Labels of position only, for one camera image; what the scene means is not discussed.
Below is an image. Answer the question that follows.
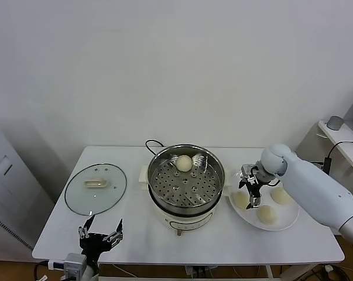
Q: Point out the white steamed baozi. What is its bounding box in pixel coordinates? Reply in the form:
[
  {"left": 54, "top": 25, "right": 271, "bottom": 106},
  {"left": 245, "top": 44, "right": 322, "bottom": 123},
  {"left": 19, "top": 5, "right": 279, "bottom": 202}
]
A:
[
  {"left": 256, "top": 205, "right": 279, "bottom": 225},
  {"left": 269, "top": 187, "right": 293, "bottom": 205},
  {"left": 175, "top": 155, "right": 193, "bottom": 173},
  {"left": 233, "top": 191, "right": 250, "bottom": 210}
]

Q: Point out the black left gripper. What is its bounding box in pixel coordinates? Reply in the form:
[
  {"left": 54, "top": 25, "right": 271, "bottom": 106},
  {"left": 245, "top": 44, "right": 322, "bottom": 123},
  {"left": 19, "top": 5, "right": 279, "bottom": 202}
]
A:
[{"left": 78, "top": 215, "right": 125, "bottom": 265}]

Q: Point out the black cable with adapter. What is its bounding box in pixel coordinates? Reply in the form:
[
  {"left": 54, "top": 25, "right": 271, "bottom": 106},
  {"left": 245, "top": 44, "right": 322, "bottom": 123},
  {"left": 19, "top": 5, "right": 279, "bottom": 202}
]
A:
[{"left": 313, "top": 141, "right": 353, "bottom": 176}]

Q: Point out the round glass pot lid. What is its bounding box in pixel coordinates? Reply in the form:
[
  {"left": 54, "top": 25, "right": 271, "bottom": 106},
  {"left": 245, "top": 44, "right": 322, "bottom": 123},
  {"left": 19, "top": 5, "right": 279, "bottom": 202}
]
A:
[{"left": 64, "top": 163, "right": 128, "bottom": 217}]

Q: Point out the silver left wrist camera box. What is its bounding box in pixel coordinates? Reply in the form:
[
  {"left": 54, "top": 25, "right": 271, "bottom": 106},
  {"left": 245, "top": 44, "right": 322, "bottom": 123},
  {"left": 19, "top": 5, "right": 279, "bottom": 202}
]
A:
[{"left": 63, "top": 253, "right": 88, "bottom": 279}]

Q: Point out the cream electric cooking pot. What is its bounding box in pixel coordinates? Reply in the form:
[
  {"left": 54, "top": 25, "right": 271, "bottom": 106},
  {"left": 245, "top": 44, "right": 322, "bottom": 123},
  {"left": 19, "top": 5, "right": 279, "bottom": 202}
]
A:
[{"left": 138, "top": 165, "right": 234, "bottom": 237}]

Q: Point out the round white plate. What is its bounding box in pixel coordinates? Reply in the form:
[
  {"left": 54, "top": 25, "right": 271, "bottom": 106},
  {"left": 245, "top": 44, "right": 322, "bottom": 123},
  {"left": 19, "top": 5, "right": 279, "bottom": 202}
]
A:
[{"left": 228, "top": 169, "right": 300, "bottom": 231}]

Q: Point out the stainless steel steamer basket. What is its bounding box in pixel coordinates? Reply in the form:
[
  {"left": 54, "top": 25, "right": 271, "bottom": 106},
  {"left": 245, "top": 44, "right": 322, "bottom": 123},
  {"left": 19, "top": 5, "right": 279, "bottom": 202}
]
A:
[{"left": 148, "top": 143, "right": 225, "bottom": 207}]

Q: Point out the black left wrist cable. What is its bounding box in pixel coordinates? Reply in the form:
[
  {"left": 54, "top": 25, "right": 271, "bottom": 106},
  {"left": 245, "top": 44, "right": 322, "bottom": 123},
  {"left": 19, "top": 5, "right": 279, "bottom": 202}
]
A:
[{"left": 32, "top": 259, "right": 66, "bottom": 281}]

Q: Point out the grey cylinder speaker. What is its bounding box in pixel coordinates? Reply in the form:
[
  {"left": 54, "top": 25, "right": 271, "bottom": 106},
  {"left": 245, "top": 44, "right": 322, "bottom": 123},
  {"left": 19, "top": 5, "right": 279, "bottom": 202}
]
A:
[{"left": 325, "top": 116, "right": 344, "bottom": 131}]

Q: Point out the white table frame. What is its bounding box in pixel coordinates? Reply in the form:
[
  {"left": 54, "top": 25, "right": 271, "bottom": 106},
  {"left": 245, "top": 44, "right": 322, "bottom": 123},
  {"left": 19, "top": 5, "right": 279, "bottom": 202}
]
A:
[{"left": 87, "top": 263, "right": 275, "bottom": 281}]

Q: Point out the white side desk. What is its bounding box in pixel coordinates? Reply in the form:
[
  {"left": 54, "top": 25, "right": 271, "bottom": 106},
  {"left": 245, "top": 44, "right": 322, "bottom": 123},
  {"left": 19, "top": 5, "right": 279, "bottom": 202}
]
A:
[{"left": 316, "top": 118, "right": 353, "bottom": 254}]

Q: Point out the black pot power cable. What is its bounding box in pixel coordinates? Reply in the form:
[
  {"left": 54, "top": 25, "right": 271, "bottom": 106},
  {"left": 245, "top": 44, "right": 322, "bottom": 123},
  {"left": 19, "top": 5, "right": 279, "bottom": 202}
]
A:
[{"left": 145, "top": 140, "right": 163, "bottom": 156}]

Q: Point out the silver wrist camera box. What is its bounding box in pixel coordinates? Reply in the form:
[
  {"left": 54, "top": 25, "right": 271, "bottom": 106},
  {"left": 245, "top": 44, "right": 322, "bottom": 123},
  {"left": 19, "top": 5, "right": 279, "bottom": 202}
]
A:
[
  {"left": 241, "top": 163, "right": 258, "bottom": 178},
  {"left": 63, "top": 253, "right": 88, "bottom": 279}
]

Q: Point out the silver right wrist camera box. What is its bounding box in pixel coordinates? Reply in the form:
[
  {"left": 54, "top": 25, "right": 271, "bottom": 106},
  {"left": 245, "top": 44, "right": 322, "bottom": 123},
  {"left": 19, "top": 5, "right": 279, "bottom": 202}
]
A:
[{"left": 241, "top": 163, "right": 258, "bottom": 178}]

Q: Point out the white cabinet unit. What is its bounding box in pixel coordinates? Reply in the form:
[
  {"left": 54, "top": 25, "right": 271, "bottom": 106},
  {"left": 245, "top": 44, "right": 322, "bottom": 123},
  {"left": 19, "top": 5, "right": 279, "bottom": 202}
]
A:
[{"left": 0, "top": 115, "right": 56, "bottom": 263}]

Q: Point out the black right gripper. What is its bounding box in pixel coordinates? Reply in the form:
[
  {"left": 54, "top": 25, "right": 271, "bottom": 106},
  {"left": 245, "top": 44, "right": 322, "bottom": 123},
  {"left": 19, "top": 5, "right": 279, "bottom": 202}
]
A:
[{"left": 238, "top": 175, "right": 263, "bottom": 210}]

